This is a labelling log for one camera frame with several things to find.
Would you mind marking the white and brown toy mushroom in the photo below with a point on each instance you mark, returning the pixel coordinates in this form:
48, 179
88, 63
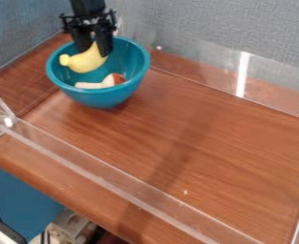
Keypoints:
112, 80

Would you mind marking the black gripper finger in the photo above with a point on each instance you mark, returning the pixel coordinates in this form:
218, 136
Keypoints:
82, 39
104, 39

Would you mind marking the white object under table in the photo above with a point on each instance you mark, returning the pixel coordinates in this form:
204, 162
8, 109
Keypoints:
70, 228

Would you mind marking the clear acrylic barrier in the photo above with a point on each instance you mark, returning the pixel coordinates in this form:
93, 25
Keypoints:
190, 164

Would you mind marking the blue plastic bowl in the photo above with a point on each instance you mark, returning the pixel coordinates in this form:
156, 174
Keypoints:
128, 60

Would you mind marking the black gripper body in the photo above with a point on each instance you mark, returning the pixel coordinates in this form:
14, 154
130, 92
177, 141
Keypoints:
89, 13

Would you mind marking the yellow toy banana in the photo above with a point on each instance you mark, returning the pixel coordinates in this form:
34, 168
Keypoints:
85, 61

